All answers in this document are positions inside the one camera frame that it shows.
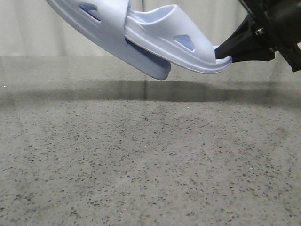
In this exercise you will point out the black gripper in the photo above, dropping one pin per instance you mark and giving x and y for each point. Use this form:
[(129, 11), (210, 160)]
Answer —
[(281, 21)]

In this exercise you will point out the beige curtain backdrop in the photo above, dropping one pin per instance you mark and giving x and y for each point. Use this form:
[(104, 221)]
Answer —
[(33, 28)]

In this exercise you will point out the light blue slipper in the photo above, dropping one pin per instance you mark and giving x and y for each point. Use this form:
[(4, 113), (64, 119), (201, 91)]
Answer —
[(103, 22), (169, 33)]

